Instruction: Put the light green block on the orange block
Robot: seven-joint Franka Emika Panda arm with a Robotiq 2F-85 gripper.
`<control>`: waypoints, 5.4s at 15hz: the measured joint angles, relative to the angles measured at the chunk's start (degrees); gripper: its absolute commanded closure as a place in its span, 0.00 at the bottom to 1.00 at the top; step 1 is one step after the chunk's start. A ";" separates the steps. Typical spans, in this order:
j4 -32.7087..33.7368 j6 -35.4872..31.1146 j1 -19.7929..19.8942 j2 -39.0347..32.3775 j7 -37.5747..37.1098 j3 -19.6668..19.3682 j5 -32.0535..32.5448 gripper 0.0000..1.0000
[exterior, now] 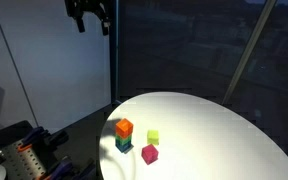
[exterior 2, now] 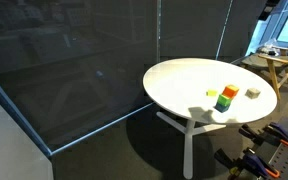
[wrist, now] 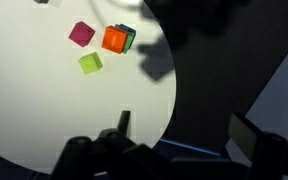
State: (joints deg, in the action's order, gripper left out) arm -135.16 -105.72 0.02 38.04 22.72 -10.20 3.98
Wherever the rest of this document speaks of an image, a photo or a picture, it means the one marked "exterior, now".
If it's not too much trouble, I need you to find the blue cube block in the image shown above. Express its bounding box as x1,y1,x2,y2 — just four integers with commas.
115,140,132,153

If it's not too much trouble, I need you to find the orange cube block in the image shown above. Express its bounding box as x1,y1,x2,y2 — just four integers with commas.
115,118,133,138

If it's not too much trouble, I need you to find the lime green cube block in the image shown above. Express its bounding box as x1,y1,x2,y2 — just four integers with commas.
147,130,159,145

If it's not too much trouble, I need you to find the pink cube block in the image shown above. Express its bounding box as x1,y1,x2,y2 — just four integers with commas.
141,144,159,165

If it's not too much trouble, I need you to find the purple spring clamp upper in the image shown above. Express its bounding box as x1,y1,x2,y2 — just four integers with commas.
17,126,69,152

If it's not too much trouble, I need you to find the perforated metal board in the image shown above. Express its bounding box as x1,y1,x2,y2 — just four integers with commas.
0,141,46,180

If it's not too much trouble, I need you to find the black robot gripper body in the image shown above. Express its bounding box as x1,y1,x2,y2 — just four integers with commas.
64,0,109,19

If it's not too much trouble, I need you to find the round white table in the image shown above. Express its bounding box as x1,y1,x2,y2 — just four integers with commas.
99,92,288,180

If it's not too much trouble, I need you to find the grey diagonal window frame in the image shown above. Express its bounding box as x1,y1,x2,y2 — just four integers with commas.
222,0,277,104

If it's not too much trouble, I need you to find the dark green cube block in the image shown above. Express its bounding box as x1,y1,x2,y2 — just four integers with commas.
115,134,132,145

